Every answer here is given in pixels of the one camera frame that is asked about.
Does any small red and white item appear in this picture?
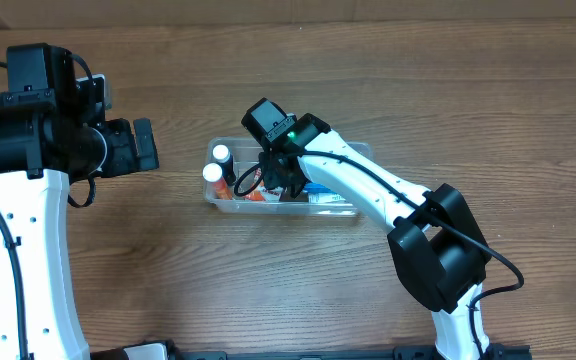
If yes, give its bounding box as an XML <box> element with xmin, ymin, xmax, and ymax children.
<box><xmin>244</xmin><ymin>181</ymin><xmax>284</xmax><ymax>202</ymax></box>

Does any white and blue box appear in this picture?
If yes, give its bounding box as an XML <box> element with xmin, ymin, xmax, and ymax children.
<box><xmin>308</xmin><ymin>193</ymin><xmax>347</xmax><ymax>204</ymax></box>

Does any dark bottle with white cap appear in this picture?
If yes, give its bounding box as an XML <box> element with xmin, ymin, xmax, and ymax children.
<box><xmin>212</xmin><ymin>144</ymin><xmax>237</xmax><ymax>186</ymax></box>

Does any orange tube with white cap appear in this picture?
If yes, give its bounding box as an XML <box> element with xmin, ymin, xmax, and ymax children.
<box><xmin>202</xmin><ymin>163</ymin><xmax>233</xmax><ymax>200</ymax></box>

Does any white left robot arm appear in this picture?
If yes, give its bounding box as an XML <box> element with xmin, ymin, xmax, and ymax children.
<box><xmin>0</xmin><ymin>43</ymin><xmax>159</xmax><ymax>359</ymax></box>

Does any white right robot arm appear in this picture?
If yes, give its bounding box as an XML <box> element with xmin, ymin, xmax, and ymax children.
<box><xmin>242</xmin><ymin>98</ymin><xmax>491</xmax><ymax>359</ymax></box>

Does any clear plastic container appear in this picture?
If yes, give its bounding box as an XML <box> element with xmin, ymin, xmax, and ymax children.
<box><xmin>203</xmin><ymin>137</ymin><xmax>359</xmax><ymax>216</ymax></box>

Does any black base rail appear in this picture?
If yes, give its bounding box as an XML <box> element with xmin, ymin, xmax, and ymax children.
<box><xmin>172</xmin><ymin>344</ymin><xmax>533</xmax><ymax>360</ymax></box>

